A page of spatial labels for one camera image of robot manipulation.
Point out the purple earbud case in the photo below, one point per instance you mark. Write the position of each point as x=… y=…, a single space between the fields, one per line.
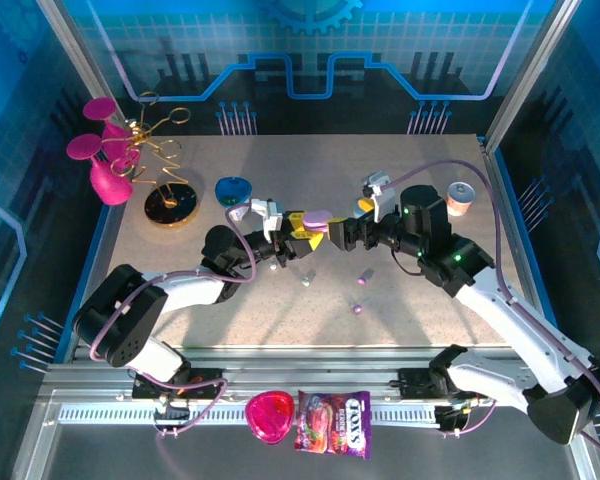
x=317 y=219

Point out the black wiring connector block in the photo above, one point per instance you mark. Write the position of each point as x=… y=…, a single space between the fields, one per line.
x=172 y=415
x=450 y=417

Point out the pink heart-shaped plastic bowl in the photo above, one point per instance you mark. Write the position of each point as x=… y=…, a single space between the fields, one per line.
x=270 y=417

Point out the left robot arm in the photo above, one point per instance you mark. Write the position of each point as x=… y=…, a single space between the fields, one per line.
x=120 y=320

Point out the aluminium side frame rail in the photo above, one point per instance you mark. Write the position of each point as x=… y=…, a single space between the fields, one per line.
x=492 y=160

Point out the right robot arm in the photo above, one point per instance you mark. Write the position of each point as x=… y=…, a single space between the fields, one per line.
x=520 y=330

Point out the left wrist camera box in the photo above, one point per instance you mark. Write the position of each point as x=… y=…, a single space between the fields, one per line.
x=270 y=217

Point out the small pink tin can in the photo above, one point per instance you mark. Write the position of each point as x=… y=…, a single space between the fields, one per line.
x=461 y=197

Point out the purple candy bag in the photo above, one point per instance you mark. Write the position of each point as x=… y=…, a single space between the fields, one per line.
x=332 y=425

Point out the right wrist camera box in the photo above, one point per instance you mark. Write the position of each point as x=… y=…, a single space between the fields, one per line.
x=382 y=200

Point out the blue heart-shaped cup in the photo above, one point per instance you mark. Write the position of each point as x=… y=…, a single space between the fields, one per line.
x=232 y=190

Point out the aluminium frame post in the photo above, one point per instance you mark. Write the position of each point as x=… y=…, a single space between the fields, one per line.
x=541 y=50
x=76 y=50

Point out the magenta wine glass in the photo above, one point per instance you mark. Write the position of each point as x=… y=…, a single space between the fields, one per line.
x=110 y=185
x=120 y=140

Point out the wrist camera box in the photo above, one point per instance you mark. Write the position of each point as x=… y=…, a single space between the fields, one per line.
x=270 y=217
x=382 y=200

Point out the aluminium frame beam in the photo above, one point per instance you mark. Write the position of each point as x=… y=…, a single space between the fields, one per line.
x=305 y=375

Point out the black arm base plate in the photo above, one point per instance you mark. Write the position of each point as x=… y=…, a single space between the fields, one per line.
x=205 y=387
x=415 y=382

